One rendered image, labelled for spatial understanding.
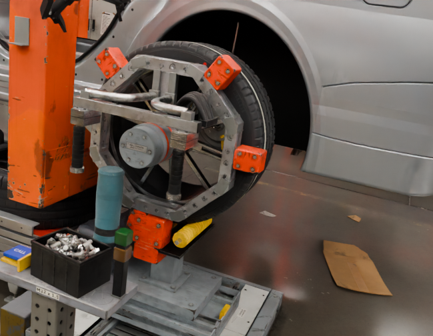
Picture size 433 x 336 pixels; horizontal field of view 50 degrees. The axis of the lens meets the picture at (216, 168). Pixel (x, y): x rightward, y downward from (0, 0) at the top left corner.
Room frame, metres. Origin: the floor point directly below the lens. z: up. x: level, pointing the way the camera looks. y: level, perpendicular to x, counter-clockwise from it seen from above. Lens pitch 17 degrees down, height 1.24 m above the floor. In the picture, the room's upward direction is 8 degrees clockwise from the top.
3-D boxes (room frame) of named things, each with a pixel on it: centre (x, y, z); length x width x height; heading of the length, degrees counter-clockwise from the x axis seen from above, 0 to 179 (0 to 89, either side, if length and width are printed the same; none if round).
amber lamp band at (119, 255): (1.20, 0.23, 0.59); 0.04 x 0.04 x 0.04; 71
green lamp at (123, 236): (1.20, 0.23, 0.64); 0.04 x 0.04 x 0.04; 71
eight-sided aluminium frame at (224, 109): (1.55, 0.20, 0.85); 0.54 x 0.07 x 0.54; 71
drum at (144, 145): (1.49, 0.22, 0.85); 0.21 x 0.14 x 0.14; 161
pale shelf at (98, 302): (1.26, 0.42, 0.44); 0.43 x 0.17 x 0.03; 71
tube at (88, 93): (1.47, 0.33, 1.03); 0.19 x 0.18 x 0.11; 161
